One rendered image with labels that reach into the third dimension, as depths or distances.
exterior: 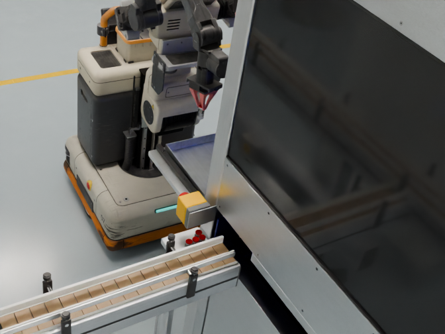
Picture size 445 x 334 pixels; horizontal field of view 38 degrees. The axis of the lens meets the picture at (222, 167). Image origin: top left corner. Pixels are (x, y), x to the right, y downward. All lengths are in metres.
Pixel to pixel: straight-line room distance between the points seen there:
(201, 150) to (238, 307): 0.63
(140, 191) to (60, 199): 0.53
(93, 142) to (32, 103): 1.11
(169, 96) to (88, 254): 0.89
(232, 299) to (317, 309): 0.44
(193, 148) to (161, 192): 0.75
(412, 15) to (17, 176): 2.69
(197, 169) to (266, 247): 0.60
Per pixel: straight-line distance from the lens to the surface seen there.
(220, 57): 1.93
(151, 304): 1.77
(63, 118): 3.95
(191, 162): 2.25
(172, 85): 2.66
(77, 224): 3.26
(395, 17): 1.20
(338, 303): 1.53
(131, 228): 2.99
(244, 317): 1.96
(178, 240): 1.97
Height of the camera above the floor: 2.29
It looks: 38 degrees down
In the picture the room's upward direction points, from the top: 10 degrees clockwise
